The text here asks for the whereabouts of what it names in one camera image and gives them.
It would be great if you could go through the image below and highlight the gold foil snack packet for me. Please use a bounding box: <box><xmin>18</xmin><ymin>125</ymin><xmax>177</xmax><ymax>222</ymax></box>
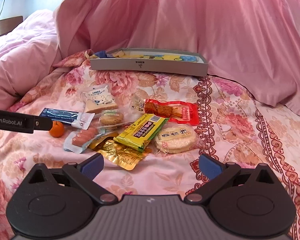
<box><xmin>89</xmin><ymin>132</ymin><xmax>152</xmax><ymax>171</ymax></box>

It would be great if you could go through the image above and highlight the round cookie clear packet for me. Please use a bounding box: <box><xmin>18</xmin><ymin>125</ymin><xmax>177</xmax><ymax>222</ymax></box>
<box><xmin>100</xmin><ymin>109</ymin><xmax>124</xmax><ymax>126</ymax></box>

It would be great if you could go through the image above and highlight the dark wooden headboard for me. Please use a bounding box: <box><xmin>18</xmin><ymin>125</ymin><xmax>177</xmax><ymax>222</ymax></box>
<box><xmin>0</xmin><ymin>16</ymin><xmax>24</xmax><ymax>37</ymax></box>

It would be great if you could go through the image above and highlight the sausage snack packet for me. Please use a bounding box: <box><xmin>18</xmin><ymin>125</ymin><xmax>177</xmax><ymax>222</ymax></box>
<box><xmin>63</xmin><ymin>127</ymin><xmax>106</xmax><ymax>154</ymax></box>

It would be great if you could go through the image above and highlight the toast bread cow packet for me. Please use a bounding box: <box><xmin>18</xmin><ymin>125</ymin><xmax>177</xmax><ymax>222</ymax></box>
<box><xmin>81</xmin><ymin>83</ymin><xmax>118</xmax><ymax>114</ymax></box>

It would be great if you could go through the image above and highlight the red spicy strip packet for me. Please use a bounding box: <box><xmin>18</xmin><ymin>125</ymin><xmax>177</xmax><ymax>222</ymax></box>
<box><xmin>130</xmin><ymin>96</ymin><xmax>199</xmax><ymax>126</ymax></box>

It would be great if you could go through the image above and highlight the grey cardboard tray box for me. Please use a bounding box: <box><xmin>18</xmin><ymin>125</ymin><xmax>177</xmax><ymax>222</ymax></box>
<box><xmin>90</xmin><ymin>48</ymin><xmax>208</xmax><ymax>77</ymax></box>

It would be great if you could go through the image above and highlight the floral pink bedspread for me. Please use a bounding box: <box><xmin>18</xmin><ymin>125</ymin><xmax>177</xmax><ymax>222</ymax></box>
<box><xmin>11</xmin><ymin>51</ymin><xmax>300</xmax><ymax>239</ymax></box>

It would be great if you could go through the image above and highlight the yellow green snack packet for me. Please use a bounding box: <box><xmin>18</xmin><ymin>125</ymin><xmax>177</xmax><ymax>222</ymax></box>
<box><xmin>113</xmin><ymin>114</ymin><xmax>168</xmax><ymax>152</ymax></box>

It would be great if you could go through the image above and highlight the small orange tangerine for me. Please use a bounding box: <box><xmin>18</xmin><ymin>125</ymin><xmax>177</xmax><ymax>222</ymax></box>
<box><xmin>49</xmin><ymin>121</ymin><xmax>65</xmax><ymax>138</ymax></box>

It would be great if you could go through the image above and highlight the round rice cracker packet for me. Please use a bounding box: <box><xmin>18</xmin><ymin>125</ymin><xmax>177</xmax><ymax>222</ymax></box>
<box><xmin>154</xmin><ymin>125</ymin><xmax>198</xmax><ymax>154</ymax></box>

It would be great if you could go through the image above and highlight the blue white stick packet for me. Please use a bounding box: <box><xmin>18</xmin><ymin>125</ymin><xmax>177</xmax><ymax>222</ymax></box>
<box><xmin>40</xmin><ymin>108</ymin><xmax>95</xmax><ymax>129</ymax></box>

